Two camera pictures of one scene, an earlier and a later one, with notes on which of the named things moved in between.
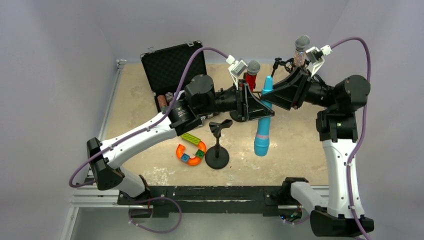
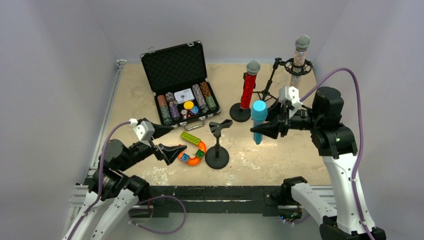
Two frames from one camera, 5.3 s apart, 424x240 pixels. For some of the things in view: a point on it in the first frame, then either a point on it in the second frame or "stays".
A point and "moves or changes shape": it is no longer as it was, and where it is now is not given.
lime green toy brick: x=191 y=138 stays
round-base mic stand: x=217 y=157 stays
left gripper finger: x=251 y=107 → x=170 y=153
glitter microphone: x=301 y=42 stays
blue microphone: x=262 y=135 moves or changes shape
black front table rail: x=166 y=200 stays
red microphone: x=253 y=67 stays
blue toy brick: x=185 y=157 stays
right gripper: x=301 y=88 → x=284 y=119
